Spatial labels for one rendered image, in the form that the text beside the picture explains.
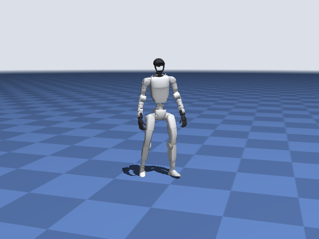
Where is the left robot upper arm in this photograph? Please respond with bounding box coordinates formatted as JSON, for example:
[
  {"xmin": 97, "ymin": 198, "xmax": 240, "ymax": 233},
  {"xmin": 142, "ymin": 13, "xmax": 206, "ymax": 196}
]
[{"xmin": 169, "ymin": 76, "xmax": 180, "ymax": 99}]

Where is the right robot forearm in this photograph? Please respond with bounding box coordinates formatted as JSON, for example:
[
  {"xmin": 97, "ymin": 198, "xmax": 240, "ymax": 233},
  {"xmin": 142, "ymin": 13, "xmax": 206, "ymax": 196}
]
[{"xmin": 137, "ymin": 95, "xmax": 144, "ymax": 117}]

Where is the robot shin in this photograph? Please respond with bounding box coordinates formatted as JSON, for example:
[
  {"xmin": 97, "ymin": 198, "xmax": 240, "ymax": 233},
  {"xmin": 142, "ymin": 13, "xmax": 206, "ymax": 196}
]
[
  {"xmin": 141, "ymin": 143, "xmax": 149, "ymax": 168},
  {"xmin": 167, "ymin": 145, "xmax": 177, "ymax": 171}
]

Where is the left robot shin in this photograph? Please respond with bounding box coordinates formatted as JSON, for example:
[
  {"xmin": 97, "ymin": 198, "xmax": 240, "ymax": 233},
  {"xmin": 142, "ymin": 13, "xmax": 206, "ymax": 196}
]
[{"xmin": 167, "ymin": 145, "xmax": 177, "ymax": 171}]

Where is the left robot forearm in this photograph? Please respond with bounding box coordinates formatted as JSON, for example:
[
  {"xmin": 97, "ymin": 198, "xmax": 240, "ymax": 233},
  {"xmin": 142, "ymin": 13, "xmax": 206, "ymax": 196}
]
[{"xmin": 176, "ymin": 93, "xmax": 185, "ymax": 113}]

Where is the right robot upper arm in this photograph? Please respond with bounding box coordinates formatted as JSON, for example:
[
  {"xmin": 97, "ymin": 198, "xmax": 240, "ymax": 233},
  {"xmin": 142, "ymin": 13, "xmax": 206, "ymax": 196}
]
[{"xmin": 140, "ymin": 77, "xmax": 151, "ymax": 102}]

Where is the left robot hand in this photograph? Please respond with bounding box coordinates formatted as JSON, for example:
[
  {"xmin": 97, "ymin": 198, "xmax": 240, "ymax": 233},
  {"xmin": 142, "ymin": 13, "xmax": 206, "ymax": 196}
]
[{"xmin": 179, "ymin": 110, "xmax": 187, "ymax": 127}]

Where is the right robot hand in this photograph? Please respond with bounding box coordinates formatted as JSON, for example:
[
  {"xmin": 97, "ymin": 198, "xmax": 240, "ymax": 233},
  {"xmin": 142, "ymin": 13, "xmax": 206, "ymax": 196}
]
[{"xmin": 138, "ymin": 113, "xmax": 146, "ymax": 130}]

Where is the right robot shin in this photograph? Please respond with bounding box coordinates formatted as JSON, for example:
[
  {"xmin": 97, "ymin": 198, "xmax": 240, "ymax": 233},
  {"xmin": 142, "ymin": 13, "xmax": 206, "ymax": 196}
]
[{"xmin": 141, "ymin": 143, "xmax": 149, "ymax": 168}]

